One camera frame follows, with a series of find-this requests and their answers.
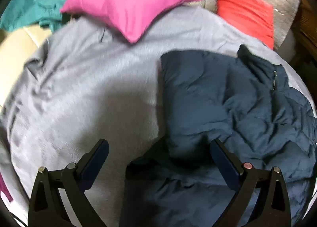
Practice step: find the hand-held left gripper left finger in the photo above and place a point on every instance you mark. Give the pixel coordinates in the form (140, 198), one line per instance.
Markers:
(95, 165)

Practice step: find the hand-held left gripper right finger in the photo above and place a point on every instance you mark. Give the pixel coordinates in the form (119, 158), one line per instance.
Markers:
(226, 165)

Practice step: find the navy puffer jacket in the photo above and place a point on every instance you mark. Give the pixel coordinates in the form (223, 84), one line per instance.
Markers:
(210, 98)

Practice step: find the grey bed sheet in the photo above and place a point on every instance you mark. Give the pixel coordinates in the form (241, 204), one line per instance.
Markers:
(86, 81)

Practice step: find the magenta cloth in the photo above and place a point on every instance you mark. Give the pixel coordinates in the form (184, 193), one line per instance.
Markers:
(3, 188)

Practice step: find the cream leather sofa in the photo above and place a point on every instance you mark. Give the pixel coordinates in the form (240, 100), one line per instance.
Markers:
(14, 49)

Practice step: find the red-orange pillow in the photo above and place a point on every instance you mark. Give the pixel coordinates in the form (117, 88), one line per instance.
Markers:
(242, 11)

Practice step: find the pink pillow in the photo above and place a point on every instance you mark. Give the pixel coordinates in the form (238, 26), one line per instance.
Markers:
(128, 6)

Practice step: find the silver foil insulation board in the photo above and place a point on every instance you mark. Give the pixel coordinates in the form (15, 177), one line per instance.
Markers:
(284, 6)

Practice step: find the teal shirt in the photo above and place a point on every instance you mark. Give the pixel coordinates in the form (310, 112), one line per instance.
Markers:
(29, 6)

